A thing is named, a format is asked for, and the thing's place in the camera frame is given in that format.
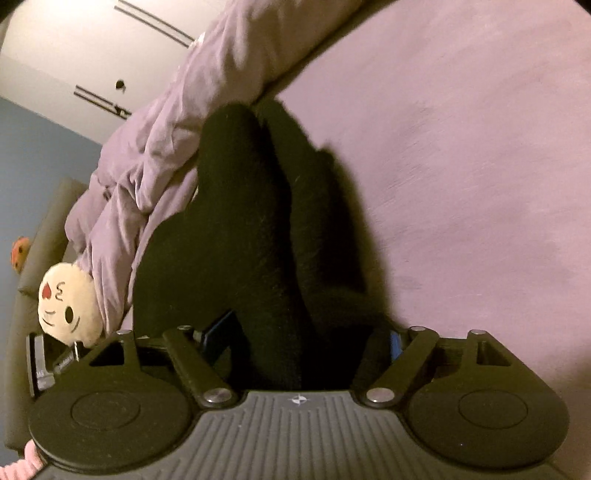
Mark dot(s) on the purple duvet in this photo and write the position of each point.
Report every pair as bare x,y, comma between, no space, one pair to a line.
184,115

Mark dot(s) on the person's left forearm pink sleeve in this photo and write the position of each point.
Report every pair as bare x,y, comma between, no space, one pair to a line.
33,459

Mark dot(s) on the small orange plush toy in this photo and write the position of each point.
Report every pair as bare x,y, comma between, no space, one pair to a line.
21,254

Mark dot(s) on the purple bed sheet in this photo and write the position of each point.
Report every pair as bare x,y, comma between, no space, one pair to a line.
461,161

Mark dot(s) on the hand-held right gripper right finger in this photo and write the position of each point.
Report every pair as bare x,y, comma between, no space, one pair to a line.
395,346

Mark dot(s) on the white wardrobe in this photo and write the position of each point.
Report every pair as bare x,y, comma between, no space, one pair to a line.
60,46

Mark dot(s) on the olive upholstered headboard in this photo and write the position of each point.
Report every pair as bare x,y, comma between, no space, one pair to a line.
46,230

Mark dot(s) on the cream plush toy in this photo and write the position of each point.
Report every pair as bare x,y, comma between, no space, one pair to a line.
64,300

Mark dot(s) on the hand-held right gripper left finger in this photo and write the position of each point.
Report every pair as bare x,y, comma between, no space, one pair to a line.
219,332

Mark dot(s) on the black knit garment white stripe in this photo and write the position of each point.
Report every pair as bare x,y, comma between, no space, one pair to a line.
240,240

